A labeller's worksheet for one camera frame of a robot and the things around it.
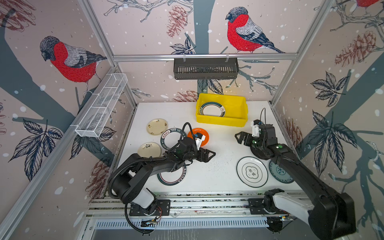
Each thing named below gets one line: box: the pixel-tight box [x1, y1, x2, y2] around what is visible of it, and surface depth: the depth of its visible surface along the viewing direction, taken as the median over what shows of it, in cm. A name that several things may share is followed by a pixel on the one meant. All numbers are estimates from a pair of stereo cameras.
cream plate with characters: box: [146, 118, 169, 136], surface depth 109 cm
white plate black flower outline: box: [236, 156, 269, 188], surface depth 87 cm
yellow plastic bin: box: [196, 93, 249, 127], surface depth 117 cm
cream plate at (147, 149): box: [137, 142, 161, 158], surface depth 97 cm
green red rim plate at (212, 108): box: [199, 102, 226, 117], surface depth 119 cm
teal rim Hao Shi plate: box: [160, 127, 187, 151], surface depth 103 cm
